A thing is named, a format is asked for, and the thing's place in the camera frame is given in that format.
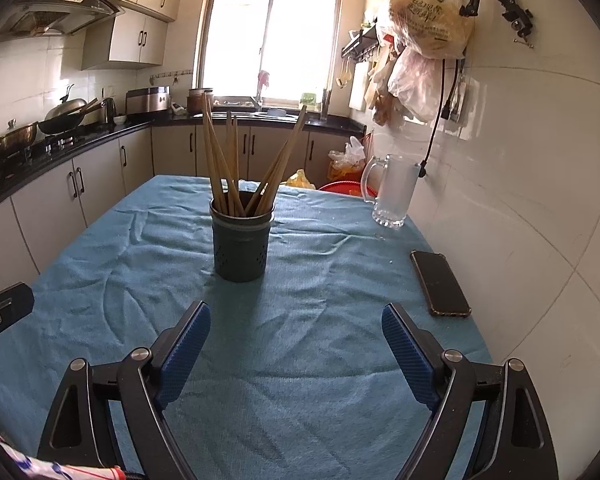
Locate cream lower kitchen cabinets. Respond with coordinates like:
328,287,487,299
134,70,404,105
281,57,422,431
0,125,368,286

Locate cream kitchen cabinets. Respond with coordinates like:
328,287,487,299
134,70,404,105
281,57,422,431
0,125,368,286
30,0,191,71

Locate kitchen sink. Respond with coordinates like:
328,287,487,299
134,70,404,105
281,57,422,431
252,107,306,118

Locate white wall socket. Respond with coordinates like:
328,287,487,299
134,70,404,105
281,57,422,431
442,77,476,138

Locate kitchen window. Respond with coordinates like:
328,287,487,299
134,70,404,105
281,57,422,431
192,0,343,111

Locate red plastic basin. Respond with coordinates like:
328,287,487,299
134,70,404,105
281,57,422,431
318,180,381,201

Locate white cutting board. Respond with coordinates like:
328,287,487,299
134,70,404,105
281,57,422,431
349,60,370,111

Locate hanging pink white plastic bag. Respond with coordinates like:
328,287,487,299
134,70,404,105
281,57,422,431
387,47,443,123

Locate hanging yellowish printed plastic bag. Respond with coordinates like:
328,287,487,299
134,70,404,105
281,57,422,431
389,0,476,58

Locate clear glass mug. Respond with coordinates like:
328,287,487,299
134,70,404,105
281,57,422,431
360,154,421,231

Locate black wall rack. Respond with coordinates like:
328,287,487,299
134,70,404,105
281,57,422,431
341,27,381,58

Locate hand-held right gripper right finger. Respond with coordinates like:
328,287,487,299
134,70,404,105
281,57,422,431
381,302,560,480

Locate range hood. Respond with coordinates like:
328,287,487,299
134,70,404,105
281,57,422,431
0,0,126,43

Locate wok with metal lid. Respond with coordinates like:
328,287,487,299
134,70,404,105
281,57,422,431
37,85,106,136

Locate dark perforated utensil holder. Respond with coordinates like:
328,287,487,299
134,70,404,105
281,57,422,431
210,196,273,283

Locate brown clay pot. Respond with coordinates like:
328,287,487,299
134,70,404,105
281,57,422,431
187,87,213,115

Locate black kitchen countertop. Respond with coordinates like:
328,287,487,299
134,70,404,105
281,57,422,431
0,110,368,211

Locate orange and white plastic bag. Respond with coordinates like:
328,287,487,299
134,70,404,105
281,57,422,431
327,136,367,182

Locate blue tablecloth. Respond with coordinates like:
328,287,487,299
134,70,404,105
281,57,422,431
0,174,496,480

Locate person's printed clothing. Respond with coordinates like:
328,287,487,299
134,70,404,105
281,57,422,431
0,432,126,480

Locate bunch of wooden chopsticks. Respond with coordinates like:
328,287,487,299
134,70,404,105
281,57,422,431
200,92,308,218

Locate steel cooking pot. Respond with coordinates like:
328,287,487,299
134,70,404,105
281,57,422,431
0,119,40,162

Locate cream upper kitchen cabinets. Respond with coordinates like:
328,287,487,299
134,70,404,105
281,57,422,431
30,0,191,71

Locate black power cable with plug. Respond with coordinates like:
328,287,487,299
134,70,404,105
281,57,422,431
419,57,461,179

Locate gas stove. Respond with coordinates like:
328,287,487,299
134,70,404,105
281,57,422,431
0,130,98,166

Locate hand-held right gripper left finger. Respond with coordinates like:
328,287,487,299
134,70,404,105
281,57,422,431
37,300,212,480

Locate silver rice cooker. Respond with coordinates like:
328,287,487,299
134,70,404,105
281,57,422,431
125,86,172,116

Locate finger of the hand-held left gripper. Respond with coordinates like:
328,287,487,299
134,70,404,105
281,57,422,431
0,282,35,378

